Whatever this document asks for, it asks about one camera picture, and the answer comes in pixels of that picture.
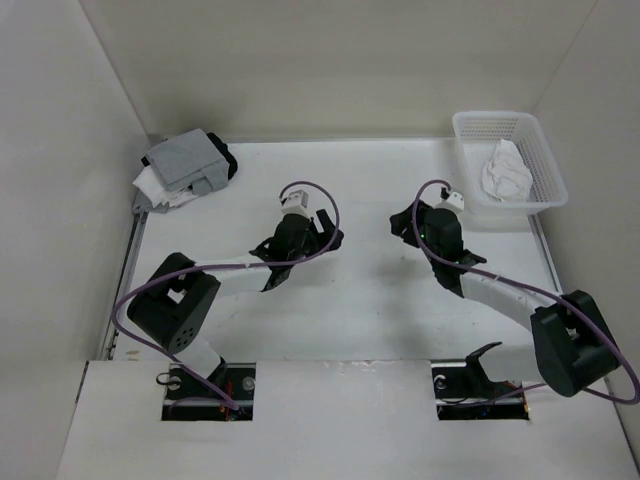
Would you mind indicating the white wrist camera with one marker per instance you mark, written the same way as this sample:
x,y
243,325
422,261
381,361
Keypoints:
x,y
451,200
295,202

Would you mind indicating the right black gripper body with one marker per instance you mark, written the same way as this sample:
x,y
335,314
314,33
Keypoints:
x,y
422,231

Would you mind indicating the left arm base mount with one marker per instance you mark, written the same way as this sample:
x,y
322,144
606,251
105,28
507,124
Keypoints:
x,y
188,400

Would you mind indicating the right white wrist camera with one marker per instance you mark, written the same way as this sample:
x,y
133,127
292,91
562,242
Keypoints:
x,y
451,200

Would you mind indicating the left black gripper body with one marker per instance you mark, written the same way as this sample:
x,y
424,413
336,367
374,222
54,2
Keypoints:
x,y
309,248

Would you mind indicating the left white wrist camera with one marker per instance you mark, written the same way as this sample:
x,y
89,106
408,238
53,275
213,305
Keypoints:
x,y
295,202

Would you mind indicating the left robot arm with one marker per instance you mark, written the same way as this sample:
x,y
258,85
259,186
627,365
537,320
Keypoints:
x,y
173,313

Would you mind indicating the white folded tank top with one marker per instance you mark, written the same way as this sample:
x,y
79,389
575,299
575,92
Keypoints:
x,y
152,195

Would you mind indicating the white tank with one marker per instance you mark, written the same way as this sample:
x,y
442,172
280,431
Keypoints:
x,y
152,195
505,177

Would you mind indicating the white plastic basket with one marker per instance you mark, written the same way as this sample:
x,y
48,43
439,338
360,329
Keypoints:
x,y
476,135

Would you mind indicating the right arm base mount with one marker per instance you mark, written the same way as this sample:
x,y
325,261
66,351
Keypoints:
x,y
464,392

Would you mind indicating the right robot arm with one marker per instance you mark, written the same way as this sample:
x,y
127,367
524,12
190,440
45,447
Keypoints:
x,y
572,345

